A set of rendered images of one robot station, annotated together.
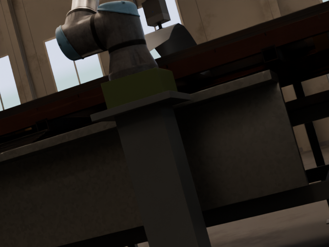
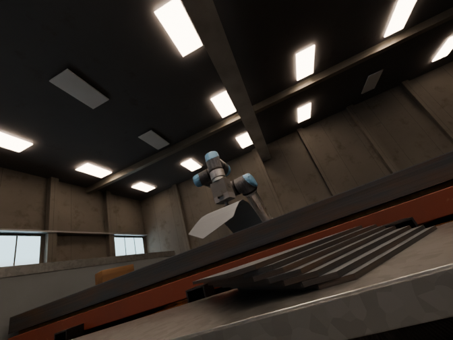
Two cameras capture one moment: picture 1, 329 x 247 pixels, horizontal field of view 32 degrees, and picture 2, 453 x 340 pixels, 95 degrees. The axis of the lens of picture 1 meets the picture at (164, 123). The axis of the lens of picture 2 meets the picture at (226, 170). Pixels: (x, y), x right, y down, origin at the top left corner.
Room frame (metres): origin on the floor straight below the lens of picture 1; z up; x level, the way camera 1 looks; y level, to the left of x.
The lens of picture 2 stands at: (3.38, -0.09, 0.80)
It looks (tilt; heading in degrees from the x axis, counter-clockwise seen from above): 24 degrees up; 177
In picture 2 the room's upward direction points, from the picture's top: 19 degrees counter-clockwise
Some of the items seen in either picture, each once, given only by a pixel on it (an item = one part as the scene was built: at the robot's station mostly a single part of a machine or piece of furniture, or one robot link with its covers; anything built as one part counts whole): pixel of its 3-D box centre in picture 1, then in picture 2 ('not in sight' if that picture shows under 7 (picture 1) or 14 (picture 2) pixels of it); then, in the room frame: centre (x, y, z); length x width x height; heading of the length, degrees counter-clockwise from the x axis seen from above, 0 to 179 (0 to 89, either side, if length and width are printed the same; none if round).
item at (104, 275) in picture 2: not in sight; (115, 275); (2.53, -0.58, 0.89); 0.12 x 0.06 x 0.05; 145
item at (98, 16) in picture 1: (119, 24); not in sight; (1.69, 0.05, 0.93); 0.13 x 0.12 x 0.14; 70
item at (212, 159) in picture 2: not in sight; (214, 162); (2.41, -0.09, 1.28); 0.09 x 0.08 x 0.11; 160
